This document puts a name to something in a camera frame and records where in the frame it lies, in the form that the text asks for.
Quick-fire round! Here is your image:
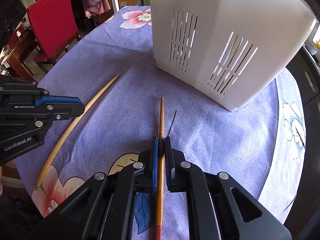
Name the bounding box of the light bamboo chopstick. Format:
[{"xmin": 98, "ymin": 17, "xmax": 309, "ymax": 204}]
[{"xmin": 34, "ymin": 74, "xmax": 120, "ymax": 191}]

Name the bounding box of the orange chopstick red end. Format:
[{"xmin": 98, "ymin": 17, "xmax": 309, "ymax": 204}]
[{"xmin": 155, "ymin": 98, "xmax": 165, "ymax": 240}]

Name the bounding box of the purple floral tablecloth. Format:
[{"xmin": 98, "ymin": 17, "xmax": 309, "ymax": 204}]
[{"xmin": 15, "ymin": 7, "xmax": 306, "ymax": 223}]

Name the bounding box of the red chair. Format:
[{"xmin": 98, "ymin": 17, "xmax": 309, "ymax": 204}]
[{"xmin": 27, "ymin": 0, "xmax": 81, "ymax": 73}]

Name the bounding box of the white plastic utensil holder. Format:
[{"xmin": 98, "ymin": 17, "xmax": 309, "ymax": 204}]
[{"xmin": 150, "ymin": 0, "xmax": 317, "ymax": 111}]

